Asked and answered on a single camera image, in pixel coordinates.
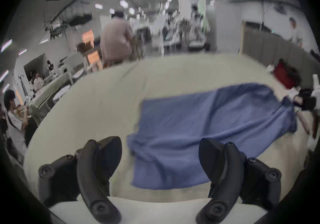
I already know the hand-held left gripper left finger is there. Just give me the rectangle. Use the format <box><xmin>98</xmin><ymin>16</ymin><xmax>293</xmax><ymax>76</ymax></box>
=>
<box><xmin>37</xmin><ymin>136</ymin><xmax>123</xmax><ymax>224</ymax></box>

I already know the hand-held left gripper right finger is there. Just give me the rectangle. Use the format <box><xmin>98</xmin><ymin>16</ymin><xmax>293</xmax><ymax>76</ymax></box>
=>
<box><xmin>196</xmin><ymin>137</ymin><xmax>282</xmax><ymax>224</ymax></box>

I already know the table with pale green cloth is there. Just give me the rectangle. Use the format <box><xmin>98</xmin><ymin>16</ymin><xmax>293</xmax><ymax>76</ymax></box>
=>
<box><xmin>29</xmin><ymin>72</ymin><xmax>74</xmax><ymax>110</ymax></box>

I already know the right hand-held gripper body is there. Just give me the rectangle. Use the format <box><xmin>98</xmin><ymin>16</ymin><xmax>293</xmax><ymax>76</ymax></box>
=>
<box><xmin>299</xmin><ymin>74</ymin><xmax>320</xmax><ymax>113</ymax></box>

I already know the bed with beige sheet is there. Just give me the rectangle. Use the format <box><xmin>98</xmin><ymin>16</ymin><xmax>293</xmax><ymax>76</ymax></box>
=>
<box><xmin>24</xmin><ymin>52</ymin><xmax>316</xmax><ymax>204</ymax></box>

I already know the blue garment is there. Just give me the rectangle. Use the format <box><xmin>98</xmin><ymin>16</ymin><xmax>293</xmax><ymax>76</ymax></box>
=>
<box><xmin>127</xmin><ymin>83</ymin><xmax>298</xmax><ymax>190</ymax></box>

